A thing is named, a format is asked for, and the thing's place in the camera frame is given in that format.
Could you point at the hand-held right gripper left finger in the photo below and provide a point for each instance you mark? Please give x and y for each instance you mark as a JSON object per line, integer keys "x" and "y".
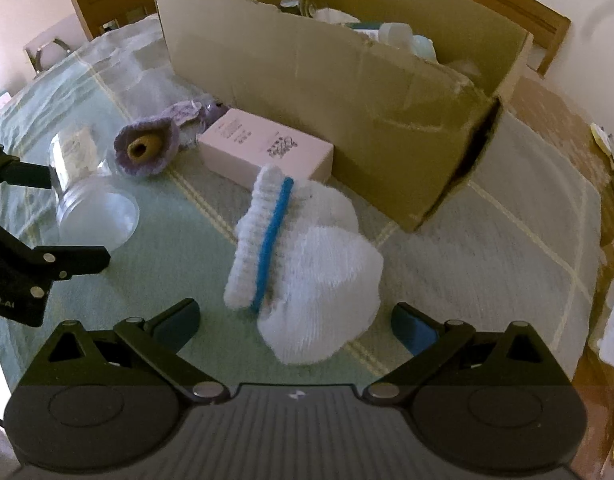
{"x": 179, "y": 322}

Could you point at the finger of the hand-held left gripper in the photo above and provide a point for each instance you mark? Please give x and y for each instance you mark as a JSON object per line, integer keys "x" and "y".
{"x": 22, "y": 172}
{"x": 72, "y": 260}

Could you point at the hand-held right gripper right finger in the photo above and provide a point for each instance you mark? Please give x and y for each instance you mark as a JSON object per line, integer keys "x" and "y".
{"x": 412, "y": 330}

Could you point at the clear plastic jar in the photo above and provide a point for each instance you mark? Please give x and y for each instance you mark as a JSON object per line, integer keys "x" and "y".
{"x": 87, "y": 195}

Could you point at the white sock blue stripe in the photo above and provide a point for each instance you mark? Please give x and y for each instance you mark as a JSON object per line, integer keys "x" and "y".
{"x": 312, "y": 270}

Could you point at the brown cardboard box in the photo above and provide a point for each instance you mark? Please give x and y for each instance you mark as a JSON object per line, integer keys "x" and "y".
{"x": 337, "y": 110}

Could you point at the green checked tablecloth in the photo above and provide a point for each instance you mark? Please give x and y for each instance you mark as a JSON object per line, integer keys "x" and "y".
{"x": 487, "y": 260}

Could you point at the purple knitted flower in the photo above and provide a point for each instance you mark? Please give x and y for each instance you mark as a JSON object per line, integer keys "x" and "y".
{"x": 147, "y": 142}

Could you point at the pink rectangular box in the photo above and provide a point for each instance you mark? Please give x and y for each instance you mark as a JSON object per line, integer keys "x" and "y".
{"x": 267, "y": 145}

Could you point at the small yellow white packet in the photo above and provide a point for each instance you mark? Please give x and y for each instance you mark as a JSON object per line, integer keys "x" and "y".
{"x": 609, "y": 142}

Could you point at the white plastic bottle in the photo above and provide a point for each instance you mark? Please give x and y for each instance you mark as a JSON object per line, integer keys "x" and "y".
{"x": 396, "y": 35}

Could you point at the clear glass jar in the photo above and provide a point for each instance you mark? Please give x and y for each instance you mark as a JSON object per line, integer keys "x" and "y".
{"x": 299, "y": 1}

